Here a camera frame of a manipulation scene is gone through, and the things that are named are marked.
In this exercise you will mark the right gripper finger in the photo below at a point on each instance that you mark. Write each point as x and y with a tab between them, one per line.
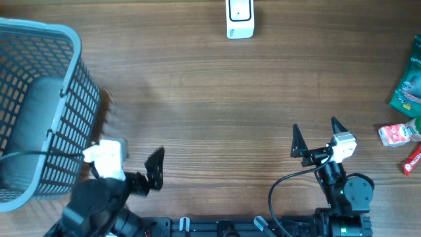
337	127
298	146

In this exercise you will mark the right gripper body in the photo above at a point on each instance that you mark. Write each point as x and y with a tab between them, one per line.
315	157

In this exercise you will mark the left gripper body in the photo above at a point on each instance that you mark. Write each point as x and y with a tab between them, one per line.
138	185

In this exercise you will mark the pink tissue packet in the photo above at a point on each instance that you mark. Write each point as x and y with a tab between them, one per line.
394	135

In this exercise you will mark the green 3M gloves packet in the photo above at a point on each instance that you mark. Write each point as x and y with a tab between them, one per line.
406	97

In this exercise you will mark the green lid white jar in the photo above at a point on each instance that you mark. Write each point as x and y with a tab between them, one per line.
414	129

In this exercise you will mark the red coffee stick sachet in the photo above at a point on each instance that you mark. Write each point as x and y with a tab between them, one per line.
412	161

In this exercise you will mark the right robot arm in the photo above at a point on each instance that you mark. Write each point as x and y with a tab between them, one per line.
346	194

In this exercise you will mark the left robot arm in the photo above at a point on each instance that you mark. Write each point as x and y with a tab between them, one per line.
97	207

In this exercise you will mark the white barcode scanner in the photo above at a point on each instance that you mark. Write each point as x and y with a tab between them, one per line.
240	19

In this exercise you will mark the grey plastic mesh basket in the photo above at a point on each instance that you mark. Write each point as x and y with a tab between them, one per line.
49	102

